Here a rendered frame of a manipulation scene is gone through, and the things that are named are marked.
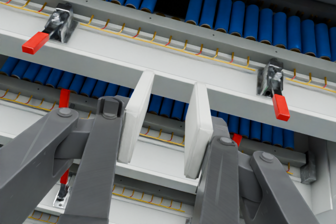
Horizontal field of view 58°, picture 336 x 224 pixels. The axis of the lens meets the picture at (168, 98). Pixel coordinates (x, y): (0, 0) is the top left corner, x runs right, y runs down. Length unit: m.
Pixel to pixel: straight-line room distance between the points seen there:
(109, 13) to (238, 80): 0.18
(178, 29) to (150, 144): 0.21
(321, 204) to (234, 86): 0.26
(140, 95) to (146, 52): 0.23
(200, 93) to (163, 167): 0.33
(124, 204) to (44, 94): 0.28
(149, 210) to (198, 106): 0.51
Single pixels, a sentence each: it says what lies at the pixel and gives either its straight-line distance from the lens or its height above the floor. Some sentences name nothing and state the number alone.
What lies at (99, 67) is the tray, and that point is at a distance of 0.39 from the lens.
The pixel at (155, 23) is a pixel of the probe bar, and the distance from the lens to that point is 0.39.
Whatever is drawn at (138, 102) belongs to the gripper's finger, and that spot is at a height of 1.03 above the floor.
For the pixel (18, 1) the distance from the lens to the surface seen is 0.45.
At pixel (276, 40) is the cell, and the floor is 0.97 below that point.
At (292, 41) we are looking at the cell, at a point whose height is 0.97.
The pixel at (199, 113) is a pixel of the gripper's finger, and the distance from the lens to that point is 0.16.
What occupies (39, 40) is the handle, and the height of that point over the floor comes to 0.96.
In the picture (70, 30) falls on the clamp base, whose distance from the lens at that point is 0.41.
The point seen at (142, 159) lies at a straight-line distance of 0.51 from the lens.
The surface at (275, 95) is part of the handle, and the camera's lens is 0.35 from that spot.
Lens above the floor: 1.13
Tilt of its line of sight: 38 degrees down
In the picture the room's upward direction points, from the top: 15 degrees clockwise
